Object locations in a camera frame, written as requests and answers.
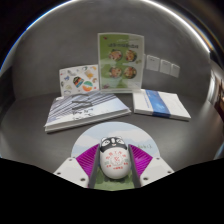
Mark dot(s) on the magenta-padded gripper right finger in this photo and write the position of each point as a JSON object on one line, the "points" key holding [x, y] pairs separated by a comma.
{"points": [[156, 170]]}

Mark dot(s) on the white sticker sheet card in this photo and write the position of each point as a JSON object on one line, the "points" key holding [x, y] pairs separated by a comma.
{"points": [[78, 80]]}

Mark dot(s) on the round landscape-print mouse pad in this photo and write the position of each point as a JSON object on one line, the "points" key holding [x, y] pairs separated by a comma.
{"points": [[113, 128]]}

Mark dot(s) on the white wall socket plates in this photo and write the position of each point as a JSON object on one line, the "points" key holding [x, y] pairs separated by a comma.
{"points": [[152, 63]]}

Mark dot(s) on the white book with blue stripe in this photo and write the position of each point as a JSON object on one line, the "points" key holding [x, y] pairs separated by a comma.
{"points": [[160, 105]]}

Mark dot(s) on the white panda-print computer mouse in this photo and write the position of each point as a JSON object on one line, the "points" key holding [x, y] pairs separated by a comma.
{"points": [[114, 163]]}

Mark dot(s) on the large book with building cover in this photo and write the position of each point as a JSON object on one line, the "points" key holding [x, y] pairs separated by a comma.
{"points": [[83, 110]]}

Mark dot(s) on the green menu sign stand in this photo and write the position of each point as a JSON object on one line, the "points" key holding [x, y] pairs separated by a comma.
{"points": [[120, 60]]}

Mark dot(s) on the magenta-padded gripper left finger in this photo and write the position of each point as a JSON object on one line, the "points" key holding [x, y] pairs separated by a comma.
{"points": [[71, 170]]}

